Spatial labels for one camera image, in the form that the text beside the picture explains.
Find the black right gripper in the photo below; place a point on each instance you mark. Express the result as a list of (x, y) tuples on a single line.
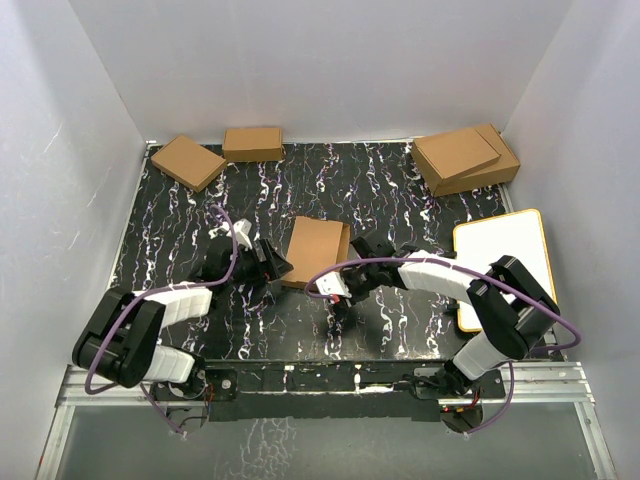
[(355, 296)]

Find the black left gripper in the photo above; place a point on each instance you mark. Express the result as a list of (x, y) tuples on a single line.
[(272, 269)]

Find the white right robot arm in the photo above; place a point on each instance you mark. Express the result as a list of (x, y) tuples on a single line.
[(514, 310)]

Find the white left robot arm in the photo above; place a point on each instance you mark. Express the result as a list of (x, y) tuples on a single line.
[(120, 340)]

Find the small cardboard box top right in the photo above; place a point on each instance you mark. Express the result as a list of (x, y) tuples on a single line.
[(444, 158)]

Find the large cardboard box bottom right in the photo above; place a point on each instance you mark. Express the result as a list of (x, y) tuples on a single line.
[(503, 170)]

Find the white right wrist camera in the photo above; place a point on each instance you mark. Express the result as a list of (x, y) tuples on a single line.
[(332, 285)]

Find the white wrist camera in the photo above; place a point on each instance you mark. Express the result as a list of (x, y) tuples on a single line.
[(241, 230), (332, 285)]

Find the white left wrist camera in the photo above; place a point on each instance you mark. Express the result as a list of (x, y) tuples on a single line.
[(241, 230)]

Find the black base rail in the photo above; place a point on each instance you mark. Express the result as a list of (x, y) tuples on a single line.
[(229, 391)]

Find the aluminium frame rail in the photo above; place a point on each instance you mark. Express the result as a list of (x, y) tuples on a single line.
[(564, 382)]

